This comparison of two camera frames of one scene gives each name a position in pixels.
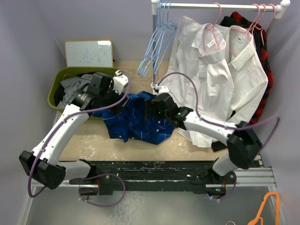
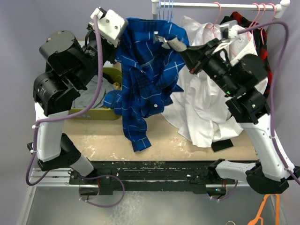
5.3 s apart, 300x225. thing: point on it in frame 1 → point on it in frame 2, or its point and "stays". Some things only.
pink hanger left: (213, 27) stays
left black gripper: (116, 109) → (112, 49)
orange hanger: (252, 222) stays
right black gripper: (150, 105) → (193, 55)
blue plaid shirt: (132, 122) → (149, 74)
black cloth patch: (217, 145) stays
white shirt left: (199, 72) stays
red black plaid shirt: (258, 37) stays
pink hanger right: (262, 29) stays
